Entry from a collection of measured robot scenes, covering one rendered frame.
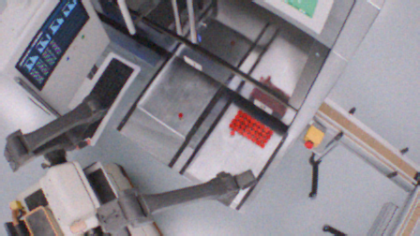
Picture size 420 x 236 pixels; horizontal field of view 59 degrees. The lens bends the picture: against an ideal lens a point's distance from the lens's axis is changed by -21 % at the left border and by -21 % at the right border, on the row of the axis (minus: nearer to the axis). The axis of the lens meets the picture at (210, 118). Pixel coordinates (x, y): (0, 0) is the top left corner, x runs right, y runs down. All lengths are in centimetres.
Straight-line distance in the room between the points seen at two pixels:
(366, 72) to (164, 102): 167
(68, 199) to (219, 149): 78
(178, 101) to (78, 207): 78
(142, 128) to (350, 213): 156
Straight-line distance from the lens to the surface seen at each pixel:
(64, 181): 152
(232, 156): 193
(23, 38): 158
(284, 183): 283
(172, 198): 127
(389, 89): 321
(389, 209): 245
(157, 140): 197
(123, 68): 215
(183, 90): 201
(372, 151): 197
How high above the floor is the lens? 279
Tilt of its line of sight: 75 degrees down
